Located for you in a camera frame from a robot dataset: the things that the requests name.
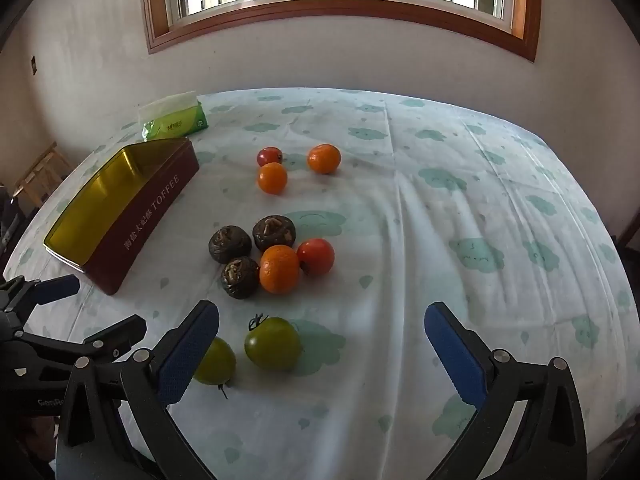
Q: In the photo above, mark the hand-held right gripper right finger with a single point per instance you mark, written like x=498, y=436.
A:
x=455, y=355

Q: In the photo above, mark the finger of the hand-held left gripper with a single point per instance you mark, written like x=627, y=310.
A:
x=117, y=335
x=55, y=288

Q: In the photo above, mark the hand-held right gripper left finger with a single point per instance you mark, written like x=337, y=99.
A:
x=187, y=355

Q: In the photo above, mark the green tomato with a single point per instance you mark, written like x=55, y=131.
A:
x=272, y=345
x=218, y=362

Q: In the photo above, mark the dark brown mangosteen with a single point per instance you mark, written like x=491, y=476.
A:
x=229, y=245
x=240, y=277
x=273, y=232

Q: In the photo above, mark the dark red tin box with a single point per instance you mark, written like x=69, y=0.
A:
x=150, y=210

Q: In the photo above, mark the orange mandarin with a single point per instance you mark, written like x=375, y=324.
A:
x=279, y=269
x=272, y=178
x=324, y=158

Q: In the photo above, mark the red tomato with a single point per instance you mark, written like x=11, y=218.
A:
x=267, y=156
x=315, y=256

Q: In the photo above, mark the cloud-print tablecloth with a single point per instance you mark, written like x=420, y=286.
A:
x=425, y=260

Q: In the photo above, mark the light wooden chair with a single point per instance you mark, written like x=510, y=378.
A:
x=37, y=172

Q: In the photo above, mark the green tissue pack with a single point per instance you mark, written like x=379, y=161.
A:
x=175, y=122

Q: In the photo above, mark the brown-framed window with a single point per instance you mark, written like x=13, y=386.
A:
x=340, y=10

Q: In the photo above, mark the dark wall switch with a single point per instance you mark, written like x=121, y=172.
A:
x=33, y=65

